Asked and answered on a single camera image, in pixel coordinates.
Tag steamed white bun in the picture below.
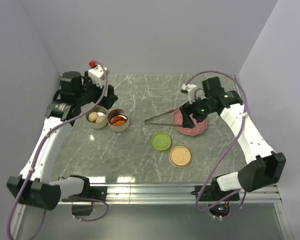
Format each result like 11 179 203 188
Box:
88 112 99 123
95 115 106 124

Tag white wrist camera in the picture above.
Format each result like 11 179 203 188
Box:
87 64 109 88
181 84 198 104

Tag cream steel round container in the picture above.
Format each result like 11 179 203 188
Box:
85 105 108 129

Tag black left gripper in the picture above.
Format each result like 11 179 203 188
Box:
76 71 119 110

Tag pink dotted plate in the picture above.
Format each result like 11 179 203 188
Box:
172 110 208 137

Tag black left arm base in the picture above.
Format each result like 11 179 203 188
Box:
68 186 108 217

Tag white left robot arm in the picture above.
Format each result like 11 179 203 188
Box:
6 66 118 211

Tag green round lid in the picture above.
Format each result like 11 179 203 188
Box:
150 132 172 153

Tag red sausage piece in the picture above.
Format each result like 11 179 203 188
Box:
110 115 127 124

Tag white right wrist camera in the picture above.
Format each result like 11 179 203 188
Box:
181 84 198 104

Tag orange fried food piece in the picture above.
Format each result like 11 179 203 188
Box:
112 120 126 127

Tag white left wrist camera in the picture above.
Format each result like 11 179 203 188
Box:
87 64 109 88

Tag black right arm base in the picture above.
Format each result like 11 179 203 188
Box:
198 185 240 219

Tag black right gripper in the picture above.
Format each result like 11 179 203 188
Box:
179 93 216 129

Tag aluminium mounting rail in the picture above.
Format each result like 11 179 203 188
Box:
4 74 295 240

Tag beige round lid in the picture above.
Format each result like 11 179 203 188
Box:
169 145 192 168

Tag steel food tongs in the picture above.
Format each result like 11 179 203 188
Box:
143 106 185 127

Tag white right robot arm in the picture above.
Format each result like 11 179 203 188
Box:
179 77 286 200

